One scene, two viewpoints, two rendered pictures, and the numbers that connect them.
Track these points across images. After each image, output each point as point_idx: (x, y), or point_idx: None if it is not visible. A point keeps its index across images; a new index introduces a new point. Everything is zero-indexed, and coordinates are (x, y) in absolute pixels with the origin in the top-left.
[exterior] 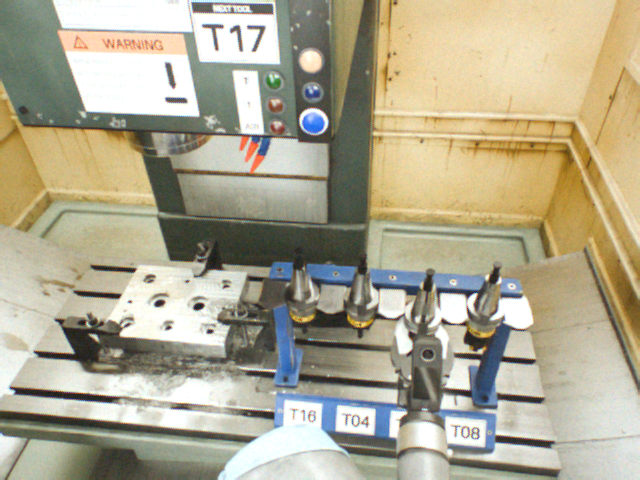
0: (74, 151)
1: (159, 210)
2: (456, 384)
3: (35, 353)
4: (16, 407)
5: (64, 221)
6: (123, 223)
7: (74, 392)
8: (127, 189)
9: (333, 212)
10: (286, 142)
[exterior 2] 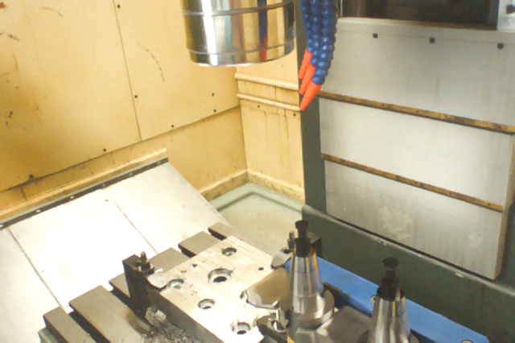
0: (274, 136)
1: (305, 202)
2: None
3: (109, 284)
4: (55, 322)
5: (248, 201)
6: (293, 219)
7: (101, 333)
8: None
9: (510, 268)
10: (453, 142)
